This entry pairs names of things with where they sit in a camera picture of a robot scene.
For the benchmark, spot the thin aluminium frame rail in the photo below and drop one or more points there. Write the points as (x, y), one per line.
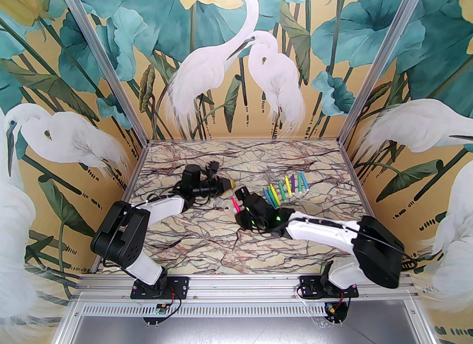
(244, 140)

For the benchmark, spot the pink marker pen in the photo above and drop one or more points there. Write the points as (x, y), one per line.
(234, 203)

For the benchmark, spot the green marker pen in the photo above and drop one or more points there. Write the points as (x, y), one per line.
(281, 189)
(271, 193)
(299, 182)

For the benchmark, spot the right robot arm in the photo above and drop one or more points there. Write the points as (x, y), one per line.
(317, 226)

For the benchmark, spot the wide aluminium frame rail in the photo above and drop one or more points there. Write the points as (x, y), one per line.
(240, 287)

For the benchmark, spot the purple marker pen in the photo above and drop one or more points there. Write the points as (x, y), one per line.
(293, 184)

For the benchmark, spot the aluminium frame post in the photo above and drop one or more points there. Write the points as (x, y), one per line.
(384, 54)
(102, 54)

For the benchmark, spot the grey metal panel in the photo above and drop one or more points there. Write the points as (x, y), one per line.
(236, 333)

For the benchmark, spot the slotted aluminium panel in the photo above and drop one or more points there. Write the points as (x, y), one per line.
(240, 311)

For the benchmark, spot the yellow marker pen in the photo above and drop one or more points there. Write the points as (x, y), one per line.
(275, 192)
(288, 186)

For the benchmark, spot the blue marker pen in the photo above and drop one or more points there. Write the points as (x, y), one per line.
(306, 182)
(266, 192)

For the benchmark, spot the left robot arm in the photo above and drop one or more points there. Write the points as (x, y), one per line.
(162, 209)

